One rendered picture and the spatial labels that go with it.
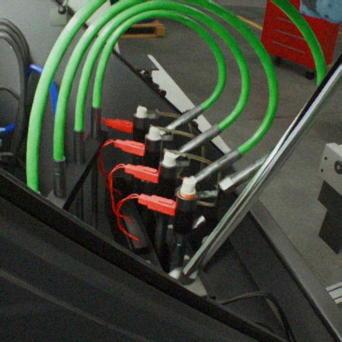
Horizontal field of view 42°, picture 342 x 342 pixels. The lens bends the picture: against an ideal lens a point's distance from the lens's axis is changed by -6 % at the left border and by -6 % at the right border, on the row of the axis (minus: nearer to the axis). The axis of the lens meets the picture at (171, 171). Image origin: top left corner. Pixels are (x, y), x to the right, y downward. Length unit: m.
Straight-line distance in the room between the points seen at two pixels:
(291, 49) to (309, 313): 4.26
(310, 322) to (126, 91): 0.53
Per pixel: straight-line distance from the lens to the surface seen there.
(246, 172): 0.63
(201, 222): 0.65
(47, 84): 0.50
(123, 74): 0.85
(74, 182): 0.69
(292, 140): 0.21
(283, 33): 4.94
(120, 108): 0.88
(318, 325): 0.79
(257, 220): 0.92
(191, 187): 0.60
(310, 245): 2.48
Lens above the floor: 1.48
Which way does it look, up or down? 32 degrees down
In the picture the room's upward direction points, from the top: 7 degrees clockwise
